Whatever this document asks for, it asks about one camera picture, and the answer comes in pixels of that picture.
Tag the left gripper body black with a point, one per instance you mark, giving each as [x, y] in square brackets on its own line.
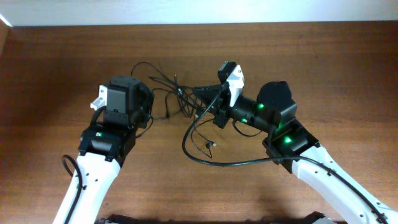
[144, 101]

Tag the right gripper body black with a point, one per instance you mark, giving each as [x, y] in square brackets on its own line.
[226, 109]

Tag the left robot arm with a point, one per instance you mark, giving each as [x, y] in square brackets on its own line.
[122, 107]

